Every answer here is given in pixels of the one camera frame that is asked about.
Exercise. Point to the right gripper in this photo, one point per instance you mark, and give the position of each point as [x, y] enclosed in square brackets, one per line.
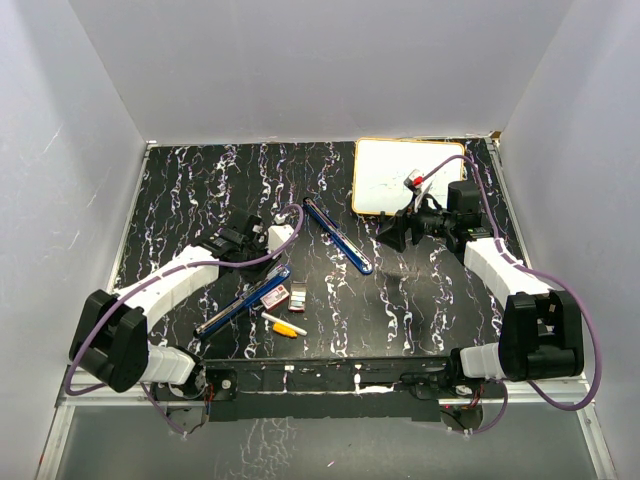
[394, 235]

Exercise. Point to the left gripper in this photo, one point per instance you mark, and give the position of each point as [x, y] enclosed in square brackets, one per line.
[260, 243]

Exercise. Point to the red white staple box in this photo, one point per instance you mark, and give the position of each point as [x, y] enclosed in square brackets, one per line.
[275, 297]

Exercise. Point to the staple tray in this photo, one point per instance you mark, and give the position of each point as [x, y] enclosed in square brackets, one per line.
[297, 298]

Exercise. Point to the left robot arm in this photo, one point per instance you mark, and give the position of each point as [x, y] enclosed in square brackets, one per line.
[111, 340]

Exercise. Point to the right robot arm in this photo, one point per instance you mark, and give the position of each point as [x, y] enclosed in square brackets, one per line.
[541, 334]

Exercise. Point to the white marker pen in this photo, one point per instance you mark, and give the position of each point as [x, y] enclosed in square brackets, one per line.
[282, 323]

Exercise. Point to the yellow marker cap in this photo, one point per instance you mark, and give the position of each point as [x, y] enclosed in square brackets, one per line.
[283, 330]

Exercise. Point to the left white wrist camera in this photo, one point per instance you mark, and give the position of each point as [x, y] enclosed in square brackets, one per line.
[279, 233]

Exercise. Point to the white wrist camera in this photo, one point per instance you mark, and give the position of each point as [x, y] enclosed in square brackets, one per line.
[419, 184]
[279, 233]

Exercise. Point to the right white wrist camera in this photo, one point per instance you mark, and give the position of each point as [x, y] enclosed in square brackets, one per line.
[419, 184]

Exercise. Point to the small whiteboard orange frame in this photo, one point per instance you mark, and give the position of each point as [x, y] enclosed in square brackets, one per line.
[382, 165]

